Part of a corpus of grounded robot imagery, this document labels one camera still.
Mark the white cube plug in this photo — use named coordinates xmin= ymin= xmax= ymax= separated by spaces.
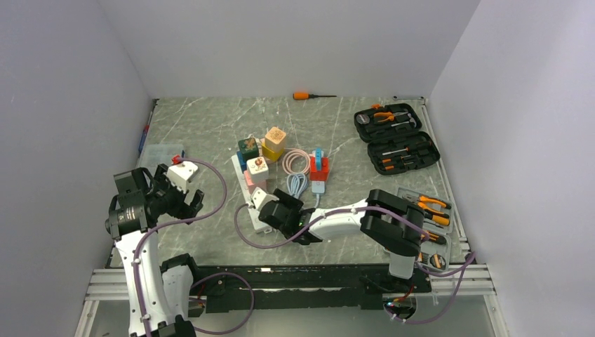
xmin=246 ymin=157 xmax=269 ymax=184

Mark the blue power strip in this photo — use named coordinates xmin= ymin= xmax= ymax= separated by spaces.
xmin=309 ymin=147 xmax=330 ymax=195

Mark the white power strip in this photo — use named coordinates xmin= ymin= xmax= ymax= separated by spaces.
xmin=231 ymin=154 xmax=273 ymax=234

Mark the clear plastic screw box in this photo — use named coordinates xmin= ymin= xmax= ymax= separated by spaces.
xmin=137 ymin=144 xmax=185 ymax=175

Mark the green cube plug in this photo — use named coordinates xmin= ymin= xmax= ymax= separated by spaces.
xmin=238 ymin=137 xmax=260 ymax=162

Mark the blue red pen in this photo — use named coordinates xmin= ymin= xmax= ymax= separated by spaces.
xmin=138 ymin=112 xmax=152 ymax=155

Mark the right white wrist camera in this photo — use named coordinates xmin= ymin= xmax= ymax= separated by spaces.
xmin=248 ymin=187 xmax=279 ymax=212

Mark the pink plug adapter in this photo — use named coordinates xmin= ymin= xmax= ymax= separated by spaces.
xmin=243 ymin=171 xmax=267 ymax=194

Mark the light blue cable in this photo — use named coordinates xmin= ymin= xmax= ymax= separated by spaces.
xmin=285 ymin=172 xmax=312 ymax=201

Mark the orange tape measure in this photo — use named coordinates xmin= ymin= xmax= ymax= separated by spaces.
xmin=428 ymin=253 xmax=447 ymax=270

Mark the pink cable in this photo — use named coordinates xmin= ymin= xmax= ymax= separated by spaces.
xmin=281 ymin=148 xmax=312 ymax=177

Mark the yellow plug adapter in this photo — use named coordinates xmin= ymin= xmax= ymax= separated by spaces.
xmin=260 ymin=141 xmax=284 ymax=162

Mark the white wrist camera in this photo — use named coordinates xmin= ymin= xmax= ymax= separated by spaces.
xmin=248 ymin=187 xmax=279 ymax=212
xmin=166 ymin=155 xmax=199 ymax=194

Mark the orange handled screwdriver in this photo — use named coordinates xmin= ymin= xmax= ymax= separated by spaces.
xmin=293 ymin=92 xmax=336 ymax=100

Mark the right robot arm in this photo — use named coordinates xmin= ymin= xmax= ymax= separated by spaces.
xmin=249 ymin=188 xmax=429 ymax=291

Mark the wooden cube plug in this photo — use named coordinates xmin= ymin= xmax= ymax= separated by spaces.
xmin=264 ymin=126 xmax=287 ymax=152

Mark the grey tool tray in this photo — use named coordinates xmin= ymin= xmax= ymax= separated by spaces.
xmin=396 ymin=187 xmax=453 ymax=272

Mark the red cube adapter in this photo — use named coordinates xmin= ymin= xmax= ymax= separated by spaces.
xmin=309 ymin=157 xmax=330 ymax=182

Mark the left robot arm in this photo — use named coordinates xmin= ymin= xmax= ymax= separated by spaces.
xmin=105 ymin=161 xmax=204 ymax=336

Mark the black tool case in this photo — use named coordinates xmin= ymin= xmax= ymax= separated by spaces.
xmin=353 ymin=103 xmax=441 ymax=176

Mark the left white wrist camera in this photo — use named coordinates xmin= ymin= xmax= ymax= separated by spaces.
xmin=166 ymin=155 xmax=199 ymax=194

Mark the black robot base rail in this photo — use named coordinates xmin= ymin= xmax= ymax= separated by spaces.
xmin=187 ymin=263 xmax=432 ymax=313

